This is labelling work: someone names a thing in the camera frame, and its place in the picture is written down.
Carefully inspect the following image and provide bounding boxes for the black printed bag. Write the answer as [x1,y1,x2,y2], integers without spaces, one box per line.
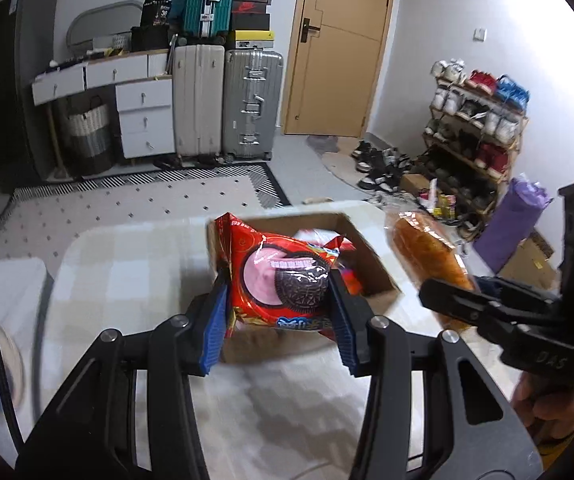
[138,0,173,28]

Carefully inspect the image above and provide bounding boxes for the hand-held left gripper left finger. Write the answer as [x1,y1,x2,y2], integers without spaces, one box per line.
[14,270,231,480]

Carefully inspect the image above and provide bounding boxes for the pile of loose shoes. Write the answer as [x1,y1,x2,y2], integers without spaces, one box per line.
[352,140,424,193]

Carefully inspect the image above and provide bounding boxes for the silver suitcase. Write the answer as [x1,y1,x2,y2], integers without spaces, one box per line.
[222,49,284,162]

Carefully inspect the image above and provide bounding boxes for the red black shoe box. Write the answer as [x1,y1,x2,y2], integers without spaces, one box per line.
[232,0,270,15]

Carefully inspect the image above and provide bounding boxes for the rows of shelved shoes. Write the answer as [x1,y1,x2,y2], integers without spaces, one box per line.
[424,60,528,216]

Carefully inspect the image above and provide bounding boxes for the patterned floor mat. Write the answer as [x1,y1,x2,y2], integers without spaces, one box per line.
[0,162,293,263]

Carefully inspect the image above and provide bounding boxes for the yellow black shoe box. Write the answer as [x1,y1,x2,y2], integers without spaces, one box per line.
[229,30,275,51]

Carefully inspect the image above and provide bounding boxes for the brown cardboard box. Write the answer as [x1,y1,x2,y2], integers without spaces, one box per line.
[206,211,404,365]

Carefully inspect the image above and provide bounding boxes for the wooden shoe rack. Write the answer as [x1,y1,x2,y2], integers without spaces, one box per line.
[422,60,530,223]

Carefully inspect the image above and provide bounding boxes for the red cookie packet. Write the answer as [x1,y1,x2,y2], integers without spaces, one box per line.
[215,212,356,336]

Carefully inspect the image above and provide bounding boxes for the pile of colourful wrappers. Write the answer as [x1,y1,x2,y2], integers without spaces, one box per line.
[419,179,461,221]

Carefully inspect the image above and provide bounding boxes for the printed flat cardboard box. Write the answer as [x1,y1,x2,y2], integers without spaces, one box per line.
[499,232,561,291]

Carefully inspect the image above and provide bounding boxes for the white suitcase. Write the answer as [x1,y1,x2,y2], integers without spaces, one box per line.
[173,44,226,157]

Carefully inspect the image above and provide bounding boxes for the woven laundry basket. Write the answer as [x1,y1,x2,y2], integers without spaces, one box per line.
[64,97,115,176]

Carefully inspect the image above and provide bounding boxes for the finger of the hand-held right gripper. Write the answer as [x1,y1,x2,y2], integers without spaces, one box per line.
[476,276,564,311]
[418,278,564,342]

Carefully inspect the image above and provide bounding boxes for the dark grey refrigerator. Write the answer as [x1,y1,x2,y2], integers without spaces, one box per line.
[14,0,59,181]

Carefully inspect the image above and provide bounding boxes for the grey cloth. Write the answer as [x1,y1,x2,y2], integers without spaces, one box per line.
[307,135,341,155]

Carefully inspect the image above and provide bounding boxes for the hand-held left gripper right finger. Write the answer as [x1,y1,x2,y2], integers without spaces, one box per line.
[328,269,546,480]

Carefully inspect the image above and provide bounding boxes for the orange cake packet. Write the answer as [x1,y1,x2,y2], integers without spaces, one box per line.
[384,210,478,332]

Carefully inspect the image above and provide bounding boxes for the round beige rug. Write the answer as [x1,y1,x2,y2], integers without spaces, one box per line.
[321,149,369,184]

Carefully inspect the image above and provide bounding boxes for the purple yoga mat roll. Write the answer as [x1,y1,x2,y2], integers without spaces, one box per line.
[472,176,554,273]

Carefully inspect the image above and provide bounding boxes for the white drawer desk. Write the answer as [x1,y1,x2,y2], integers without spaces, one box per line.
[32,50,175,161]

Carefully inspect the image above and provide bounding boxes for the white plate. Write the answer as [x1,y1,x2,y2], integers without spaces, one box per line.
[0,322,26,411]

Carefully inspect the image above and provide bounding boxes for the wooden door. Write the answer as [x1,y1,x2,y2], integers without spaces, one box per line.
[282,0,399,138]

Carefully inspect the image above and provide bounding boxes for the person's right hand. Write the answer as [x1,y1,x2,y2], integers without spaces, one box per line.
[511,375,574,444]

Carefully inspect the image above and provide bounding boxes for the red snack packet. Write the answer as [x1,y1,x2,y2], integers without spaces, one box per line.
[339,247,365,296]

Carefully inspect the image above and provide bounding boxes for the grey oval tub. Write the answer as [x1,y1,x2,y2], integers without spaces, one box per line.
[66,0,140,51]

